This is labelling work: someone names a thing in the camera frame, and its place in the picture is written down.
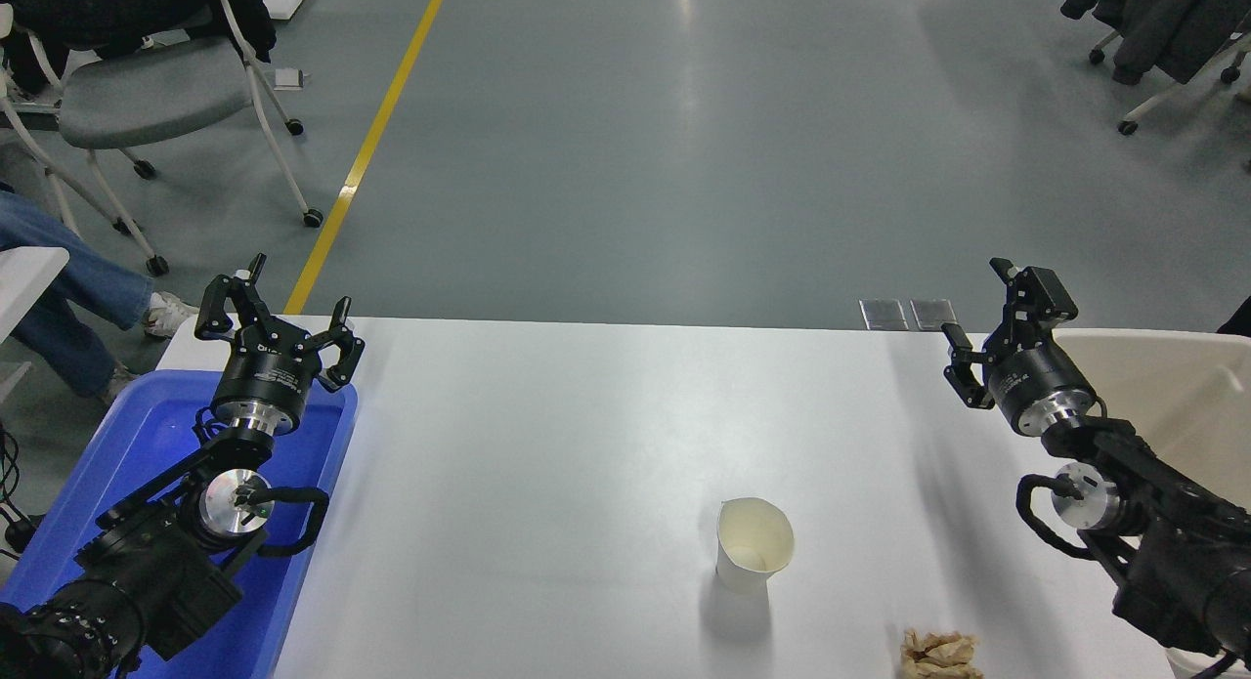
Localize person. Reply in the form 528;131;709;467
0;191;199;407

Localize dark grey coat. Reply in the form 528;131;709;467
1060;0;1251;86

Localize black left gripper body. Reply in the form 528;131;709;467
212;318;324;418

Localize white-legged chair with castors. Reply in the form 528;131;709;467
1087;29;1251;137

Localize grey chair white frame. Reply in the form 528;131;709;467
0;0;325;276

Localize blue plastic tray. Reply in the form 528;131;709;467
0;369;359;679

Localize black jacket on chair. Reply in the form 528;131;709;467
0;0;278;96

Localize large pale bin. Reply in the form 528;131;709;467
1051;327;1251;679

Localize white paper cup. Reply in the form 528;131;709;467
715;497;796;594

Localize small white table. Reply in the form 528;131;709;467
0;246;70;404

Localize crumpled tan paper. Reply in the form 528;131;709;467
899;628;985;679

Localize black cables with plug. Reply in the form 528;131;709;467
0;420;45;555

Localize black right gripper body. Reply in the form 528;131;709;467
985;335;1096;431

